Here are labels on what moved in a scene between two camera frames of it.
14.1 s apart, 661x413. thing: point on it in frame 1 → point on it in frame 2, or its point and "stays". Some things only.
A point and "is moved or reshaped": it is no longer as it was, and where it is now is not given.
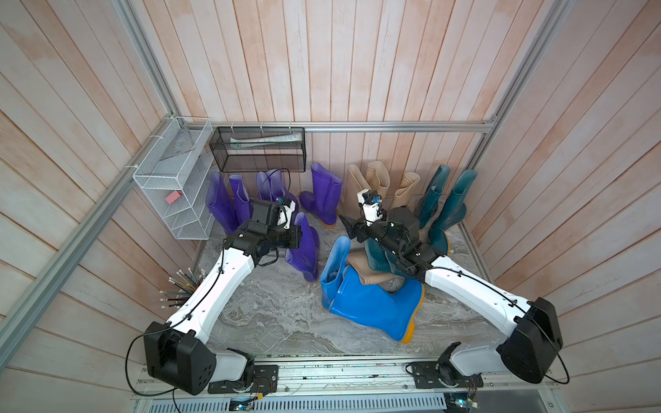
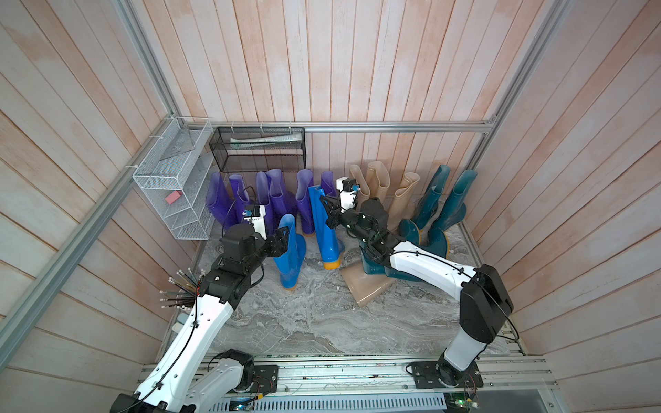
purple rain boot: [305, 257] → [305, 180]
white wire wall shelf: [177, 176] stays
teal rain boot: [454, 209] stays
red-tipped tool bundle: [182, 287] stays
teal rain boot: [437, 240] is moved or reshaped
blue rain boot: [333, 268] → [289, 264]
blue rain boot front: [394, 313] → [330, 247]
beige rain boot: [377, 177] stays
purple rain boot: [277, 189] stays
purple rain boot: [263, 186] stays
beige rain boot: [404, 195] stays
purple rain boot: [219, 203] stays
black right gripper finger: [350, 228] → [332, 206]
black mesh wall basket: [260, 149] stays
